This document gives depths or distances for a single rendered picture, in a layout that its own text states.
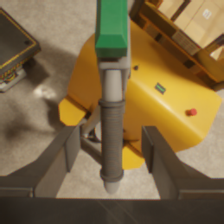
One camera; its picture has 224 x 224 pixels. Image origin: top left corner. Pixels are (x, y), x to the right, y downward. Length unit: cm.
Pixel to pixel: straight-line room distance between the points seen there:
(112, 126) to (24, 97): 151
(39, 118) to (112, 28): 147
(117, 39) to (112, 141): 14
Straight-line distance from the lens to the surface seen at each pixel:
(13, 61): 148
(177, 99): 91
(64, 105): 126
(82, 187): 160
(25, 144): 161
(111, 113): 22
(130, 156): 130
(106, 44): 19
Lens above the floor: 156
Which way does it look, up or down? 69 degrees down
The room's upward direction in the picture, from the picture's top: 48 degrees clockwise
